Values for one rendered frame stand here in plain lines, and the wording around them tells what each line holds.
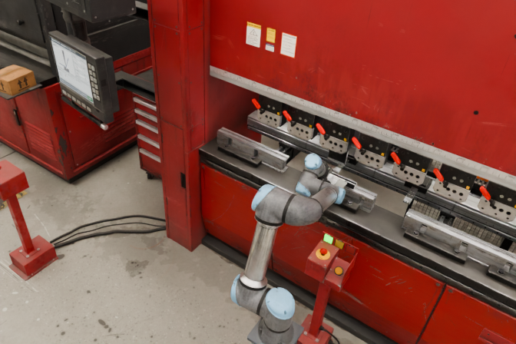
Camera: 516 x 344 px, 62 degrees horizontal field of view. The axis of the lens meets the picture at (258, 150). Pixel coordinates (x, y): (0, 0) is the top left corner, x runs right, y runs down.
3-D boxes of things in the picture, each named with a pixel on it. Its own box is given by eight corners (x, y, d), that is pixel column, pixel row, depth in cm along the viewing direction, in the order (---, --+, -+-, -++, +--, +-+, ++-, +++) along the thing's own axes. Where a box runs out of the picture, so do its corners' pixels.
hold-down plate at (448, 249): (402, 236, 219) (404, 232, 218) (406, 230, 223) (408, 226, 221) (463, 265, 206) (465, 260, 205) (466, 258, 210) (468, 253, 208)
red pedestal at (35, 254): (8, 266, 294) (-32, 171, 246) (41, 245, 312) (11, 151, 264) (25, 281, 286) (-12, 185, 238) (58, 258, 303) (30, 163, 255)
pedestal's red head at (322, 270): (304, 273, 223) (309, 249, 213) (318, 254, 234) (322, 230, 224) (339, 292, 215) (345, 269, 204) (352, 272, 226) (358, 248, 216)
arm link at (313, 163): (300, 166, 199) (307, 150, 200) (305, 173, 208) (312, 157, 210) (315, 171, 195) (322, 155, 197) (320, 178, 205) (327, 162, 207)
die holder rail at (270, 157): (216, 143, 277) (216, 130, 272) (222, 139, 281) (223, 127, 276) (282, 173, 256) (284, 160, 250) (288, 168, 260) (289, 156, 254)
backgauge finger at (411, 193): (394, 200, 225) (396, 193, 222) (409, 176, 243) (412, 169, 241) (416, 210, 220) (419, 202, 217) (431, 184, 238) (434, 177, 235)
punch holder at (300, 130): (286, 132, 237) (289, 105, 228) (294, 125, 243) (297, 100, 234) (310, 141, 231) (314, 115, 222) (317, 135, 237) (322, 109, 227)
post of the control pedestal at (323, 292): (308, 332, 255) (321, 273, 224) (312, 326, 259) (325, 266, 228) (315, 338, 253) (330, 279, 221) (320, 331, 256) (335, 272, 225)
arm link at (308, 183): (315, 198, 194) (324, 176, 196) (292, 189, 198) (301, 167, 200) (317, 201, 201) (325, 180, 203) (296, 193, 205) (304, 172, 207)
